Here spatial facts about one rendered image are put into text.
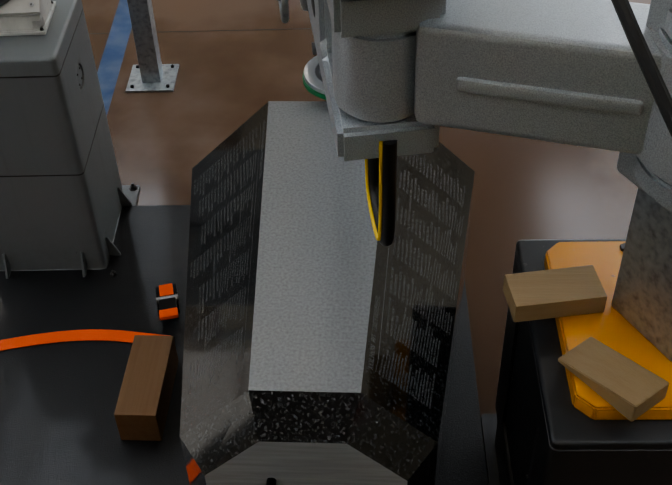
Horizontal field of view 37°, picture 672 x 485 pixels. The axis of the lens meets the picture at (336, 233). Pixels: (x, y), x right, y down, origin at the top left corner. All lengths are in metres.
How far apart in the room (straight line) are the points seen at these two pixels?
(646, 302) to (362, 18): 0.85
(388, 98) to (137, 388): 1.39
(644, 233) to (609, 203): 1.68
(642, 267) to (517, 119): 0.46
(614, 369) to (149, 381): 1.41
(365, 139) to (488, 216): 1.74
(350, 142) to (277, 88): 2.34
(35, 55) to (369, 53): 1.41
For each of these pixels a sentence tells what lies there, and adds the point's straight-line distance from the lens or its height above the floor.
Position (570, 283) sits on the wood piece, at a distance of 2.26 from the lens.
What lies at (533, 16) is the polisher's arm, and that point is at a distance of 1.87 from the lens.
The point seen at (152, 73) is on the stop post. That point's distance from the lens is 4.37.
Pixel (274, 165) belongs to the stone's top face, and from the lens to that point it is 2.55.
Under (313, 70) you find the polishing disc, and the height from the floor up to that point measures 0.88.
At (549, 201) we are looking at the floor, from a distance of 3.75.
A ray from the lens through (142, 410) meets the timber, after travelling 2.94.
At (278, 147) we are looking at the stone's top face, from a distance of 2.61.
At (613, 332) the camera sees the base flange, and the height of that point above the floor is 0.78.
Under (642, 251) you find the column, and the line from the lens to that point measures 2.14.
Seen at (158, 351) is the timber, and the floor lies 0.13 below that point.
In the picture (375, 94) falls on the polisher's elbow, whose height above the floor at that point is 1.32.
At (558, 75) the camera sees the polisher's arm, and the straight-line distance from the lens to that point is 1.83.
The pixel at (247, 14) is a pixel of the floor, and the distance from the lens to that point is 4.82.
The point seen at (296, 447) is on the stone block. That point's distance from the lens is 2.04.
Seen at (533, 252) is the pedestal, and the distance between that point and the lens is 2.45.
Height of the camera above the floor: 2.41
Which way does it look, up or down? 42 degrees down
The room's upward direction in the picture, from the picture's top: 2 degrees counter-clockwise
